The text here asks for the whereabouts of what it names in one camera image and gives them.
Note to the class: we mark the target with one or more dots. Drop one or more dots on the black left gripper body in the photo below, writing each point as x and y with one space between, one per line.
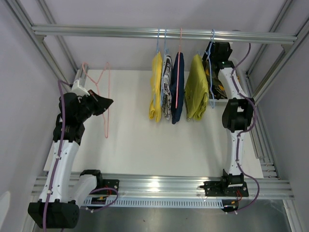
88 107

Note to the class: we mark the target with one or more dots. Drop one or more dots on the camouflage trousers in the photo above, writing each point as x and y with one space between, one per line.
215 86

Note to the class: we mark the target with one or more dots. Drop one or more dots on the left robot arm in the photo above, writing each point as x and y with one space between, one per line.
58 206

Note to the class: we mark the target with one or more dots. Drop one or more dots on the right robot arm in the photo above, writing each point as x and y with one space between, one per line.
237 115

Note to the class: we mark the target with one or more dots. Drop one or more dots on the yellow trousers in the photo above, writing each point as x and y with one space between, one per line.
155 113

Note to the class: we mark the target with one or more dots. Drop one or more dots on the black white print trousers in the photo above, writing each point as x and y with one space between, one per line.
166 97

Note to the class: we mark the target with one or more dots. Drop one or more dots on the navy blue trousers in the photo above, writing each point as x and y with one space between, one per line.
176 113

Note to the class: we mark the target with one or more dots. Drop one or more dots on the blue hanger of yellow trousers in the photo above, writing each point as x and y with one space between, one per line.
158 48

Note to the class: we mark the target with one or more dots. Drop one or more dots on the olive green trousers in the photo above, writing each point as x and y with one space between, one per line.
196 90

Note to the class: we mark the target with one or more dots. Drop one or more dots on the blue hanger of print trousers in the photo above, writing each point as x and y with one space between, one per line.
165 46

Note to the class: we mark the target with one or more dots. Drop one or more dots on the pink hanger of navy trousers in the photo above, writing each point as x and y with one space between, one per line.
178 86

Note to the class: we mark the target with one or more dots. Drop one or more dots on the blue hanger of olive trousers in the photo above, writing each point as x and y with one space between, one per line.
208 53

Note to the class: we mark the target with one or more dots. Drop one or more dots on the white plastic basket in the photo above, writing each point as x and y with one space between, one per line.
218 101

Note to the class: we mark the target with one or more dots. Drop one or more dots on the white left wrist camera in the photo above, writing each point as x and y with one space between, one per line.
78 89

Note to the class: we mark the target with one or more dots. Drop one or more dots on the aluminium frame left post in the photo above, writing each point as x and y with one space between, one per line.
19 12

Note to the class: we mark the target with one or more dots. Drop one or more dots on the aluminium frame post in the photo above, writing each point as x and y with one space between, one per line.
19 12
270 59

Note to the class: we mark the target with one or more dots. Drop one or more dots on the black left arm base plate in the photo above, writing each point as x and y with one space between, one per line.
108 184

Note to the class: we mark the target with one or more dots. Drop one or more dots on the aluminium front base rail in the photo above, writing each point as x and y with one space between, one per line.
151 186

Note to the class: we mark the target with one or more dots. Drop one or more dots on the aluminium hanging rail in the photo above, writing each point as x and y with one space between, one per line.
151 33

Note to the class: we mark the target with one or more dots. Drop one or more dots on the white slotted cable duct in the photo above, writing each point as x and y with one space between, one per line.
168 203

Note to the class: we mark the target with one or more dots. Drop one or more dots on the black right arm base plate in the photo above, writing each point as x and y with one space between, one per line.
218 189

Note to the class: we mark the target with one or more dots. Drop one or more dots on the aluminium frame right post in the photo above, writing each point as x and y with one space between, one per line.
270 59

